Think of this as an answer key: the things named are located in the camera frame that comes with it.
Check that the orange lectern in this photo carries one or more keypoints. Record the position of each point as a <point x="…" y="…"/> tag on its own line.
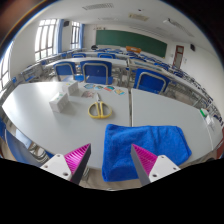
<point x="133" y="49"/>

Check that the ceiling air vent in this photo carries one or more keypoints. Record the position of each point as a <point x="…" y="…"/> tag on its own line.
<point x="97" y="6"/>

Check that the blue curtain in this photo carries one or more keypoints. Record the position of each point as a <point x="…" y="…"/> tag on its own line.
<point x="60" y="35"/>
<point x="81" y="36"/>

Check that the blue classroom chair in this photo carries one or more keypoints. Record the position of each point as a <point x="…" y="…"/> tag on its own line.
<point x="65" y="70"/>
<point x="150" y="81"/>
<point x="96" y="71"/>

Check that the ceiling air conditioner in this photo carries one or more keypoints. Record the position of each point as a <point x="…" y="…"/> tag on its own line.
<point x="138" y="16"/>

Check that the brown door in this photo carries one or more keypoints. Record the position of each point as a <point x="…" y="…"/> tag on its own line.
<point x="178" y="58"/>

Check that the colourful picture card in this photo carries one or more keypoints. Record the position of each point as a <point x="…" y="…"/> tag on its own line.
<point x="109" y="88"/>
<point x="89" y="86"/>
<point x="120" y="92"/>
<point x="99" y="88"/>

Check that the small white packet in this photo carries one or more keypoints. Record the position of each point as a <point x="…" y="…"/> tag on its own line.
<point x="209" y="120"/>

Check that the green chalkboard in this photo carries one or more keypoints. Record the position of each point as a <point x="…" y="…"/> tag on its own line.
<point x="133" y="39"/>

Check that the large window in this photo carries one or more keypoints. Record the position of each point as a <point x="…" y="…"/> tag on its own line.
<point x="45" y="40"/>

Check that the blue chair with grey frame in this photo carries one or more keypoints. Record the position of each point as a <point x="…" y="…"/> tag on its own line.
<point x="15" y="143"/>

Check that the green and white box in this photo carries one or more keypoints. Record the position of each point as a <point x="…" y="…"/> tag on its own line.
<point x="203" y="112"/>

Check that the blue terry towel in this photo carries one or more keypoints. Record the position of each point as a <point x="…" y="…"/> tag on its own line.
<point x="150" y="136"/>

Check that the group of blue chairs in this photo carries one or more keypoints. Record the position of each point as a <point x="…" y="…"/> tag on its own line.
<point x="106" y="55"/>

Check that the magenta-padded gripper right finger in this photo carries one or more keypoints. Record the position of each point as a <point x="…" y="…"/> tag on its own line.
<point x="160" y="166"/>

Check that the black wall speaker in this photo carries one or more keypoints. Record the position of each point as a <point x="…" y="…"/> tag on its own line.
<point x="66" y="23"/>
<point x="192" y="47"/>

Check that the rows of grey desks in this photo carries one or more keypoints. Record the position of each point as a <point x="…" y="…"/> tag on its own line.
<point x="116" y="62"/>

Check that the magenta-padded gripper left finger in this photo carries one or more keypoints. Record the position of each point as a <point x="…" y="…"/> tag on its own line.
<point x="63" y="165"/>

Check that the narrow window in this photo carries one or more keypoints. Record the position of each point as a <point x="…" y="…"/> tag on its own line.
<point x="75" y="35"/>

